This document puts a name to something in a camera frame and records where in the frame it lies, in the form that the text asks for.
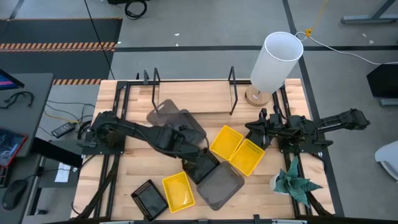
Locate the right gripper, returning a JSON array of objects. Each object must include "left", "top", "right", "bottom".
[{"left": 244, "top": 108, "right": 292, "bottom": 150}]

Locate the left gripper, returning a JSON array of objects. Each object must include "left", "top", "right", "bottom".
[{"left": 178, "top": 145, "right": 216, "bottom": 169}]

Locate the black perforated plastic basket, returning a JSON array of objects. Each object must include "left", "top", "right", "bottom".
[
  {"left": 182, "top": 150, "right": 222, "bottom": 186},
  {"left": 130, "top": 179, "right": 169, "bottom": 223}
]

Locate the yellow plastic basket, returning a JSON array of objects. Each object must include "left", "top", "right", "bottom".
[
  {"left": 229, "top": 138, "right": 266, "bottom": 177},
  {"left": 210, "top": 124, "right": 244, "bottom": 162},
  {"left": 162, "top": 171, "right": 196, "bottom": 214}
]

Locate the green plant in white pot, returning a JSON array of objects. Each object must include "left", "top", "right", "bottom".
[{"left": 269, "top": 156, "right": 323, "bottom": 208}]

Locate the white shade lamp wooden base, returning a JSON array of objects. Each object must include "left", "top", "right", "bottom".
[{"left": 244, "top": 31, "right": 304, "bottom": 108}]

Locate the white chair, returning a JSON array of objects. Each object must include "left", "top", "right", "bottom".
[{"left": 374, "top": 139, "right": 398, "bottom": 181}]

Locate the black rectangular box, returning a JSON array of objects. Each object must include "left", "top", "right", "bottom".
[{"left": 366, "top": 63, "right": 398, "bottom": 99}]

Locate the white paper sheet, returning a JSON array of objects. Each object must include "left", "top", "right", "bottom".
[{"left": 55, "top": 162, "right": 72, "bottom": 183}]

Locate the black power adapter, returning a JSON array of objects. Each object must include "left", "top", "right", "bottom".
[{"left": 51, "top": 122, "right": 77, "bottom": 139}]

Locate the black flat panel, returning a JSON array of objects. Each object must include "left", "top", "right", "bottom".
[{"left": 30, "top": 138, "right": 83, "bottom": 168}]

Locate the grey metal table leg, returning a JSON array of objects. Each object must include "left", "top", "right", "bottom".
[{"left": 340, "top": 0, "right": 398, "bottom": 25}]

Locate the grey desk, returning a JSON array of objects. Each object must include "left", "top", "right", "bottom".
[{"left": 0, "top": 73, "right": 54, "bottom": 224}]

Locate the black mat with hazard stripes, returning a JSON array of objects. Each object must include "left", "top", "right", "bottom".
[{"left": 0, "top": 17, "right": 124, "bottom": 85}]

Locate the black computer mouse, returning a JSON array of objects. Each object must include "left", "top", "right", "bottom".
[{"left": 2, "top": 179, "right": 28, "bottom": 211}]

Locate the red and blue box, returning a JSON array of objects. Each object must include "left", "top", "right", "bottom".
[{"left": 0, "top": 128, "right": 27, "bottom": 169}]

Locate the monitor with colourful screen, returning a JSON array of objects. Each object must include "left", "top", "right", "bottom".
[{"left": 0, "top": 68, "right": 25, "bottom": 91}]

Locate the black metal shelf frame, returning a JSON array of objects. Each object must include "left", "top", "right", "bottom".
[
  {"left": 228, "top": 65, "right": 239, "bottom": 116},
  {"left": 151, "top": 67, "right": 162, "bottom": 118}
]

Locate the black aluminium table frame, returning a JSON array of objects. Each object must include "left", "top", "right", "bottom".
[{"left": 72, "top": 70, "right": 336, "bottom": 224}]

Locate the yellow knotted rope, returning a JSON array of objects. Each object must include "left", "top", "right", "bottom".
[{"left": 305, "top": 0, "right": 329, "bottom": 38}]

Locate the white lamp cable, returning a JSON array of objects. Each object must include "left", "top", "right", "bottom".
[{"left": 295, "top": 30, "right": 398, "bottom": 66}]

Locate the long black cable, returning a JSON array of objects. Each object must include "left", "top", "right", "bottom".
[{"left": 83, "top": 0, "right": 116, "bottom": 80}]

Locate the coiled black cable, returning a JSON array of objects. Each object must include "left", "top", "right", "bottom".
[{"left": 124, "top": 0, "right": 147, "bottom": 21}]

